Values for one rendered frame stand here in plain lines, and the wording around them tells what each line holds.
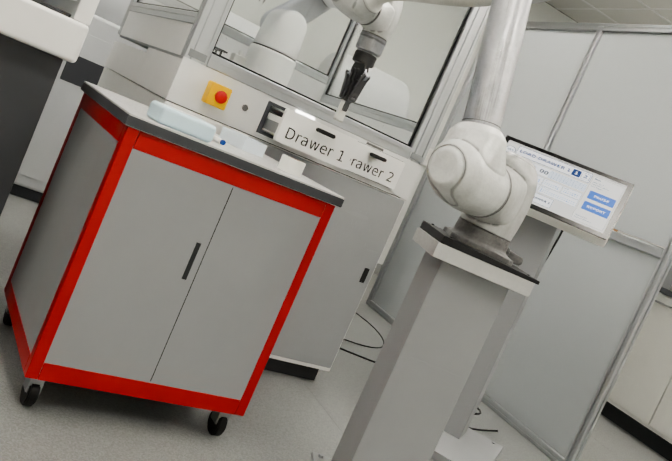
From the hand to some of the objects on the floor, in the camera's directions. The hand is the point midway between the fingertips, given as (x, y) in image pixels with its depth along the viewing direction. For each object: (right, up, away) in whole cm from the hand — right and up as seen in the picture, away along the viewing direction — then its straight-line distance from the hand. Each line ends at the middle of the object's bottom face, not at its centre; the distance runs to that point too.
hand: (341, 110), depth 242 cm
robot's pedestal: (+5, -114, -32) cm, 118 cm away
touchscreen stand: (+38, -122, +47) cm, 135 cm away
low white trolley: (-68, -81, -28) cm, 110 cm away
